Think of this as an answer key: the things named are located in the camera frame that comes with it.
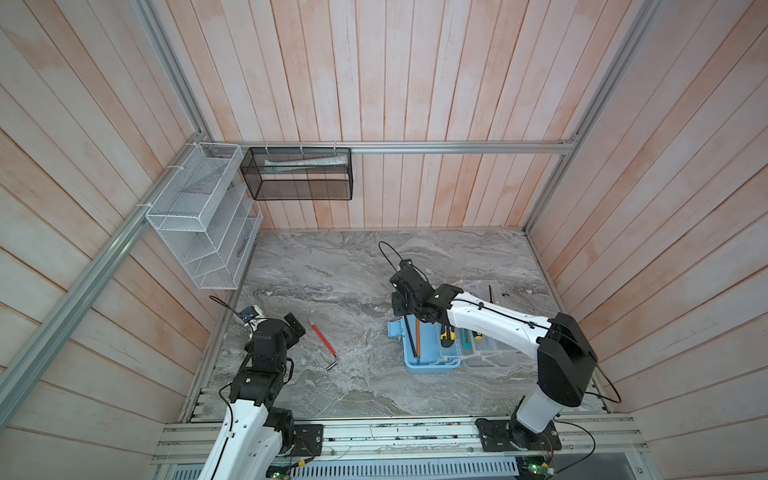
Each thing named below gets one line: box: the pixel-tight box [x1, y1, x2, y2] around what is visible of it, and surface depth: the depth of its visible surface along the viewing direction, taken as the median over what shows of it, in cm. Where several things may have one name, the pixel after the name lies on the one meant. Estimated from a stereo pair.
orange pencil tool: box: [416, 318, 421, 364], surface depth 92 cm
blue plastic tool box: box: [388, 315, 516, 374], surface depth 84 cm
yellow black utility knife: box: [440, 325, 455, 348], surface depth 84 cm
